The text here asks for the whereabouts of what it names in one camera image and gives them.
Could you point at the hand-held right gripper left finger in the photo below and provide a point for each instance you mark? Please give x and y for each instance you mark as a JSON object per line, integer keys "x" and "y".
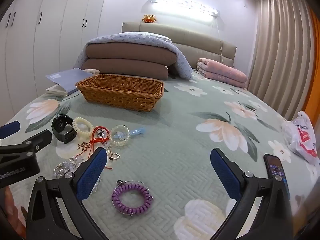
{"x": 91, "y": 172}

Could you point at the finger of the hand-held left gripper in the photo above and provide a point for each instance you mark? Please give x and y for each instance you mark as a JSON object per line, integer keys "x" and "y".
{"x": 38, "y": 137}
{"x": 10, "y": 128}

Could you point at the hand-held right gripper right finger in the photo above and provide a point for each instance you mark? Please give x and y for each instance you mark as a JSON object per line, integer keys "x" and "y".
{"x": 225, "y": 172}

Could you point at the black smartwatch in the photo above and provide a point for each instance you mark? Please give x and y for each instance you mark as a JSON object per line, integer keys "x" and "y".
{"x": 60, "y": 125}

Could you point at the silver nail clipper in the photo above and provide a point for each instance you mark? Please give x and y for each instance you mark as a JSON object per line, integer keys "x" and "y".
{"x": 100, "y": 133}

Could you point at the brown wicker basket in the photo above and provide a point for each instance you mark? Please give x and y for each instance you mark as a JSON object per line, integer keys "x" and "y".
{"x": 120, "y": 97}

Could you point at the black smartphone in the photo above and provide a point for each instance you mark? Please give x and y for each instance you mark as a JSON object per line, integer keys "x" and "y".
{"x": 273, "y": 165}

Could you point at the white book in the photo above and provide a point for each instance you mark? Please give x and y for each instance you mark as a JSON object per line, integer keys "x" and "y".
{"x": 56, "y": 90}

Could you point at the green floral bedspread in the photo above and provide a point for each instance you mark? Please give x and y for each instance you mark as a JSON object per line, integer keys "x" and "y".
{"x": 175, "y": 155}

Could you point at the blue hair clip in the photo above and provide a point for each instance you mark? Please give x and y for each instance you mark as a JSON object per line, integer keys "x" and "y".
{"x": 137, "y": 131}

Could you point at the purple book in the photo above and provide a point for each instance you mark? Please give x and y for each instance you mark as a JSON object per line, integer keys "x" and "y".
{"x": 67, "y": 78}

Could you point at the white plastic bag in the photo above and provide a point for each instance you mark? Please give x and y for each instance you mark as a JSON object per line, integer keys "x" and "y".
{"x": 300, "y": 137}

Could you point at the cream plush toy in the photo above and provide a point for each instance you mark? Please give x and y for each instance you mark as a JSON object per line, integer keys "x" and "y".
{"x": 91, "y": 71}

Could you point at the white wardrobe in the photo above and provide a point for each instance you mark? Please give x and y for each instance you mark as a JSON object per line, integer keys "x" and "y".
{"x": 37, "y": 42}

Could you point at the pink folded blanket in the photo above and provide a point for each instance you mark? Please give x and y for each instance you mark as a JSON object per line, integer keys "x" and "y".
{"x": 220, "y": 72}

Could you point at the brown folded quilt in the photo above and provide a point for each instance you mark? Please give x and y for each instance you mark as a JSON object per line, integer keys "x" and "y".
{"x": 125, "y": 66}
{"x": 130, "y": 51}

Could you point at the orange curtain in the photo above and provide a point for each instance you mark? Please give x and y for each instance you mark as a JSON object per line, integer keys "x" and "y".
{"x": 313, "y": 92}

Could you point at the beige curtain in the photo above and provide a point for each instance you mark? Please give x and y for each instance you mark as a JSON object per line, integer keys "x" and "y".
{"x": 280, "y": 55}

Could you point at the beige padded headboard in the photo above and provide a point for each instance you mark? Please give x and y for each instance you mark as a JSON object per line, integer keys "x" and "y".
{"x": 200, "y": 40}

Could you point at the blue floral quilt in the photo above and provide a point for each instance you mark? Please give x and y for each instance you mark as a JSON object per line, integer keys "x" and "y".
{"x": 130, "y": 36}

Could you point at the orange plush toy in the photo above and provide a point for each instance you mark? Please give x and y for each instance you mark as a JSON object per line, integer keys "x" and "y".
{"x": 149, "y": 18}

